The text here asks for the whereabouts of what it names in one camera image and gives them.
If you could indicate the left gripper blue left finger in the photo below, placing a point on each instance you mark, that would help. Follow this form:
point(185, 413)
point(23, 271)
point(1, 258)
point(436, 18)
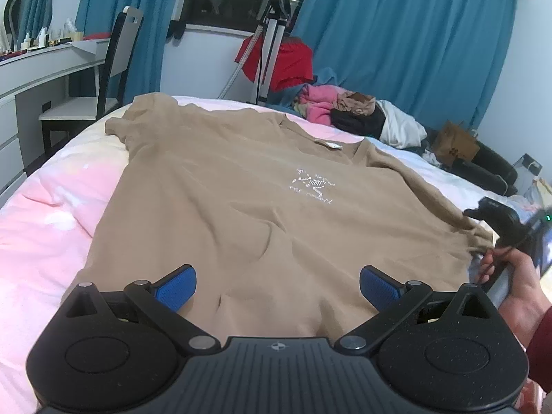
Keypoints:
point(174, 290)

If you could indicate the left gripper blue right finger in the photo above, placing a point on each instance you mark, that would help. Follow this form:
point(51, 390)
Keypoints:
point(388, 295)

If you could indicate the tan t-shirt with logo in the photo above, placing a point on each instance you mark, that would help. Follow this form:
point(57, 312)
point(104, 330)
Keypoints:
point(276, 222)

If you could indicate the person's right hand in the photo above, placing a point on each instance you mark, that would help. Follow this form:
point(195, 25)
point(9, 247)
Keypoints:
point(526, 304)

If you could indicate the black sofa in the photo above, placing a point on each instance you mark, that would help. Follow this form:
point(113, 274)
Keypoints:
point(487, 170)

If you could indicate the brown paper bag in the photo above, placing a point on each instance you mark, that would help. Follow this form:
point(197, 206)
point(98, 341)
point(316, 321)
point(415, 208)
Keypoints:
point(453, 142)

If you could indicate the pastel pink bed sheet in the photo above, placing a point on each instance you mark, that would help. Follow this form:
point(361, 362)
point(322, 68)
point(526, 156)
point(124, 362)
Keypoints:
point(46, 232)

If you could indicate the white garment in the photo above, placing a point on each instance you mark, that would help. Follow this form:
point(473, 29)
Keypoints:
point(400, 130)

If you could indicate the black garment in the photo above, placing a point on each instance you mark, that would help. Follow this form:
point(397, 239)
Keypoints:
point(359, 125)

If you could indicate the brown patterned garment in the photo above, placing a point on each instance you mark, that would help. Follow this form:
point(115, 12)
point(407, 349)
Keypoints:
point(356, 103)

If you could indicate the pink garment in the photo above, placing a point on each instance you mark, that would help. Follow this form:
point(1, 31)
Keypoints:
point(314, 103)

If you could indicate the black and white chair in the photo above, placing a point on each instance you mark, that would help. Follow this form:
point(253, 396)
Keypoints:
point(75, 114)

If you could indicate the blue curtain right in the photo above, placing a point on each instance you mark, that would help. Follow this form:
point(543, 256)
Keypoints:
point(437, 60)

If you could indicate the blue curtain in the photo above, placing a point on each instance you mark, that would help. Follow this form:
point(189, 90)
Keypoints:
point(437, 60)
point(144, 26)

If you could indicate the blue garment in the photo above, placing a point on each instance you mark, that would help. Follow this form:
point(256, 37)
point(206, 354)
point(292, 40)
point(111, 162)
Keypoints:
point(324, 78)

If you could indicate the red garment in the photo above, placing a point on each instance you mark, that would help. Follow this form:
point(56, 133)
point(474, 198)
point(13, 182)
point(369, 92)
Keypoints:
point(294, 63)

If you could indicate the white dressing desk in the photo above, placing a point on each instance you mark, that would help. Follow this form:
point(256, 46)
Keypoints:
point(30, 84)

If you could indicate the silver garment steamer stand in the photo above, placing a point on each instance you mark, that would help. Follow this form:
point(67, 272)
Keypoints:
point(270, 29)

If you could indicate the blue curtain left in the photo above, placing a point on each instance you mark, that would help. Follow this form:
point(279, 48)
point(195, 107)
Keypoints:
point(144, 26)

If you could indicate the wavy mirror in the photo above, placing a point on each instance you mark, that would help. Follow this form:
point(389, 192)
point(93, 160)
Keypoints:
point(26, 17)

